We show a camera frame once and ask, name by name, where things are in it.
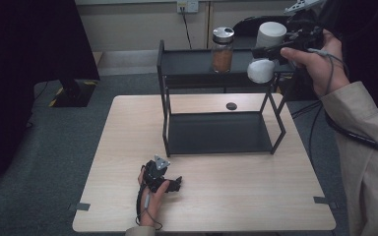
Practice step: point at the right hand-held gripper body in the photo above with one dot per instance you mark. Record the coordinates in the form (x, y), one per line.
(305, 29)

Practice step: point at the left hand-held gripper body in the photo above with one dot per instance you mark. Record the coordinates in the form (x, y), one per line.
(152, 177)

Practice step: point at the white round jar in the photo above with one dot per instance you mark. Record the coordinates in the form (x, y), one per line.
(270, 32)

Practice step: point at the glass spice jar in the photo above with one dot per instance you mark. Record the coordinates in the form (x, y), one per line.
(222, 52)

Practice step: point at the black metal two-tier shelf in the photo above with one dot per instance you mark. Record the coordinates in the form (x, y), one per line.
(216, 132)

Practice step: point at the person's left hand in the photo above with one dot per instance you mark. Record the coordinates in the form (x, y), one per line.
(151, 206)

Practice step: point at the person's right hand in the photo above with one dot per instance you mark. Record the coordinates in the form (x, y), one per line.
(325, 69)

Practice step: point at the black folding chair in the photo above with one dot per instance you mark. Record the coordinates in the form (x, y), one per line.
(244, 31)

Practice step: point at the black round table grommet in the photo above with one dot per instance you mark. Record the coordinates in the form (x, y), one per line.
(231, 106)

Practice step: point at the dark curtain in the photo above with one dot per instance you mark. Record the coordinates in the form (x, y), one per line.
(23, 82)
(374, 49)

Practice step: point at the grey tape piece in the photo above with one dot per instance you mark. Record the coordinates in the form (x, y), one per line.
(80, 206)

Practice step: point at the black stand with striped base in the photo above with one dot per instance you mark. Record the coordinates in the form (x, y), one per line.
(74, 93)

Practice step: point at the white wall socket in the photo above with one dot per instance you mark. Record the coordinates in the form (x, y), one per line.
(187, 6)

